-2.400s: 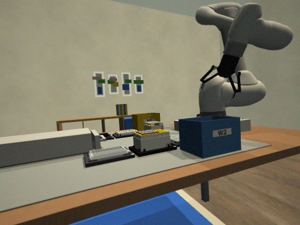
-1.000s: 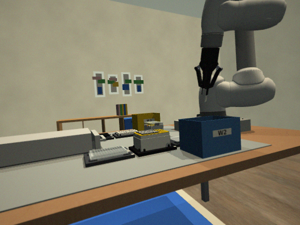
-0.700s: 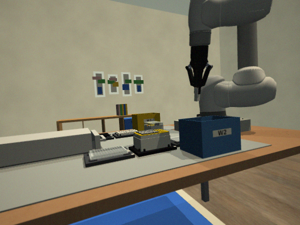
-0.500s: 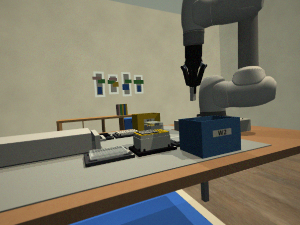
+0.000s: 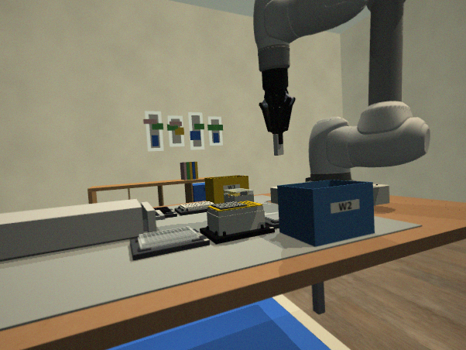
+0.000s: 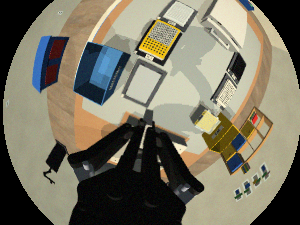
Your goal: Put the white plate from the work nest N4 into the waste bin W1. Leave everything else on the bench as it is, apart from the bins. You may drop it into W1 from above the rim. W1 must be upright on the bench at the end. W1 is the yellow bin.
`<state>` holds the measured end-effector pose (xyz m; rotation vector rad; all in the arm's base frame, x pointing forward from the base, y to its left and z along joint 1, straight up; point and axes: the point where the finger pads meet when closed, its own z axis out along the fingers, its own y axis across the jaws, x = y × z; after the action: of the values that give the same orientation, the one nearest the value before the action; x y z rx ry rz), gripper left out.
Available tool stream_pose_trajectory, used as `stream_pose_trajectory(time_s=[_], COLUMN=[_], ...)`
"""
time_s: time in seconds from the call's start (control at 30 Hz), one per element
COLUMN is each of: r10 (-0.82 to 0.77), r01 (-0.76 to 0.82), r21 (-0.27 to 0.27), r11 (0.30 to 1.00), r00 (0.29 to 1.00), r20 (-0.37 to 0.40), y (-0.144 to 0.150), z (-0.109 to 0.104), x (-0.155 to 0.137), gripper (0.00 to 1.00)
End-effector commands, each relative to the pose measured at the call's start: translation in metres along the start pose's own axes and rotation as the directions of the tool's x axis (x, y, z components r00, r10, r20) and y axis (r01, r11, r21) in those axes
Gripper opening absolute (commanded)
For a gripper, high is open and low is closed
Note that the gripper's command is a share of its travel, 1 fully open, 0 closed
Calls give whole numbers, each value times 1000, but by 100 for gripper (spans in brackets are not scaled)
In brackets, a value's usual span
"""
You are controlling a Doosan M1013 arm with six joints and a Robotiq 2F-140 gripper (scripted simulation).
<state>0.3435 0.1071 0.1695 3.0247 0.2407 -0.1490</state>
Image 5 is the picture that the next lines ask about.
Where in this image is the yellow open bin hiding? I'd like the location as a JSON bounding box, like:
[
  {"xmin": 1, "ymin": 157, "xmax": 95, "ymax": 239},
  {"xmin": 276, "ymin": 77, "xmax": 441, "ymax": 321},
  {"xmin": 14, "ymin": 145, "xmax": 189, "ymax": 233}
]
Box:
[{"xmin": 204, "ymin": 175, "xmax": 249, "ymax": 204}]

